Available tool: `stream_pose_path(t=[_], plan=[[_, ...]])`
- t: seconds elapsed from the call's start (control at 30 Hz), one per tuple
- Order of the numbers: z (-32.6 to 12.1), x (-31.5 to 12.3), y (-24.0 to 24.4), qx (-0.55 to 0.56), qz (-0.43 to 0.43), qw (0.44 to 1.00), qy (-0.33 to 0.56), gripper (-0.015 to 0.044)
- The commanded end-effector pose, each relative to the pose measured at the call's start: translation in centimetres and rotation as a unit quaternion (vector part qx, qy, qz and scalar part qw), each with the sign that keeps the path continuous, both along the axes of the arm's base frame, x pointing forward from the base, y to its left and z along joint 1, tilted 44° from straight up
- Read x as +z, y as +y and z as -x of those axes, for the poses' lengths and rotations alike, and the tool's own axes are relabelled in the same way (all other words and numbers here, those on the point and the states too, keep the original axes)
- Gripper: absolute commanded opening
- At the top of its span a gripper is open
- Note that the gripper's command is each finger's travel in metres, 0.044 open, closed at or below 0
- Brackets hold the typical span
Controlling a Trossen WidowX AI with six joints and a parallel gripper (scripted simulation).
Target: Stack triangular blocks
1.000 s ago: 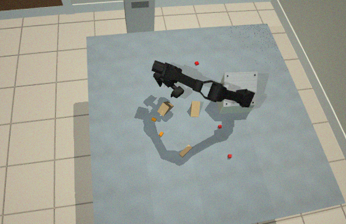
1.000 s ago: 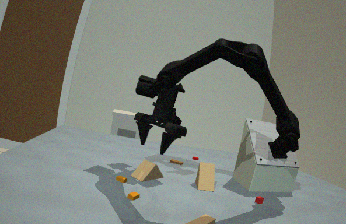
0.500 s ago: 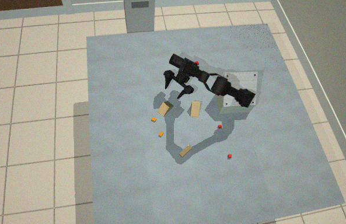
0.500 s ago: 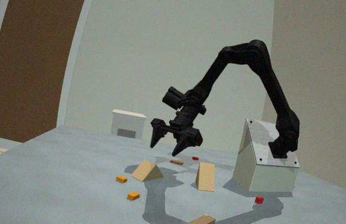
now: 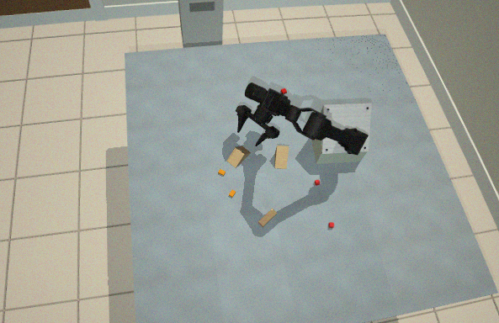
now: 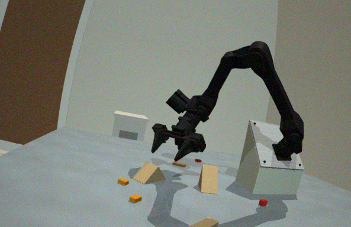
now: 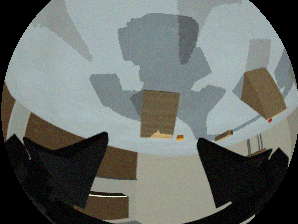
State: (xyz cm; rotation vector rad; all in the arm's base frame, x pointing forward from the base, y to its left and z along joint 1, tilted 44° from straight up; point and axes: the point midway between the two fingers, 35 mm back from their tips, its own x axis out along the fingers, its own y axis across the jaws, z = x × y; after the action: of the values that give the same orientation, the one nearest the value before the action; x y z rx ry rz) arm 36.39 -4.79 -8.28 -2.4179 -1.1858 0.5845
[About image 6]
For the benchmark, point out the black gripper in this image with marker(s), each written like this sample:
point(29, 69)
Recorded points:
point(184, 131)

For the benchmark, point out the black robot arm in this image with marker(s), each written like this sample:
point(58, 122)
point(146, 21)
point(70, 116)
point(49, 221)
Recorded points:
point(257, 57)

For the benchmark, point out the small red block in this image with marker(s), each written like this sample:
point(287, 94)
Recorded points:
point(263, 202)

